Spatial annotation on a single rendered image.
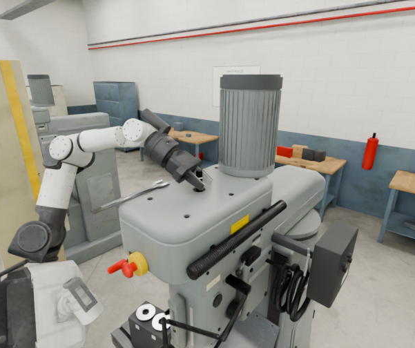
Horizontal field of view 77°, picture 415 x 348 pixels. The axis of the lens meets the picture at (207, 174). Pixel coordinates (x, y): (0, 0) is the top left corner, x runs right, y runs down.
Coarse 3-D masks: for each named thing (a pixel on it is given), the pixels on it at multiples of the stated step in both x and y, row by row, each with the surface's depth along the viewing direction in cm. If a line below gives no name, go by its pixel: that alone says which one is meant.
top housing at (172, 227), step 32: (160, 192) 76; (192, 192) 76; (224, 192) 76; (256, 192) 79; (128, 224) 66; (160, 224) 60; (192, 224) 60; (224, 224) 69; (160, 256) 60; (192, 256) 61
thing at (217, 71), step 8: (216, 72) 569; (224, 72) 555; (232, 72) 543; (240, 72) 530; (248, 72) 519; (256, 72) 507; (216, 80) 575; (216, 88) 581; (216, 96) 586; (216, 104) 592
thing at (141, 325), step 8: (144, 304) 129; (152, 304) 130; (136, 312) 126; (144, 312) 126; (152, 312) 125; (160, 312) 126; (128, 320) 124; (136, 320) 122; (144, 320) 121; (152, 320) 122; (160, 320) 122; (136, 328) 122; (144, 328) 118; (152, 328) 118; (160, 328) 117; (168, 328) 118; (136, 336) 125; (144, 336) 121; (152, 336) 117; (160, 336) 114; (168, 336) 116; (136, 344) 127; (144, 344) 123; (152, 344) 119; (160, 344) 115
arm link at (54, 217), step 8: (40, 208) 80; (48, 208) 80; (56, 208) 82; (40, 216) 80; (48, 216) 80; (56, 216) 82; (64, 216) 85; (48, 224) 79; (56, 224) 82; (56, 232) 81; (56, 240) 81
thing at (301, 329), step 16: (304, 224) 121; (304, 240) 116; (272, 256) 114; (288, 256) 108; (304, 256) 117; (272, 272) 116; (272, 304) 121; (272, 320) 124; (288, 320) 121; (304, 320) 136; (288, 336) 125; (304, 336) 144
